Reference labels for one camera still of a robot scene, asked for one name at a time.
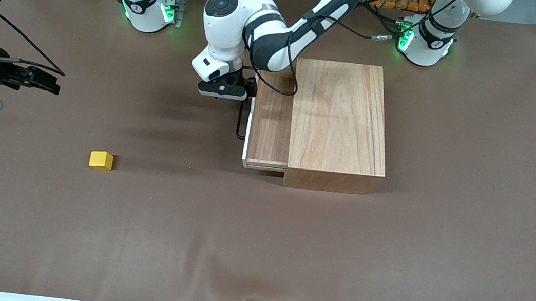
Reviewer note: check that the white-fronted wooden drawer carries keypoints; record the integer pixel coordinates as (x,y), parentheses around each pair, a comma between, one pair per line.
(271,125)

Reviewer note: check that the yellow cube block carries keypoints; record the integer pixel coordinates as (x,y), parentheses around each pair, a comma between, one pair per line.
(101,160)

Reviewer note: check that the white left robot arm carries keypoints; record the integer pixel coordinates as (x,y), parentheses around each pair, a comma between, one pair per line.
(272,37)

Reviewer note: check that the wooden drawer cabinet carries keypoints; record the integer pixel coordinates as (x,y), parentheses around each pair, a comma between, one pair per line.
(338,128)

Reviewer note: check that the brown table cloth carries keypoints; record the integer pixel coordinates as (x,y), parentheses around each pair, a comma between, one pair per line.
(184,238)

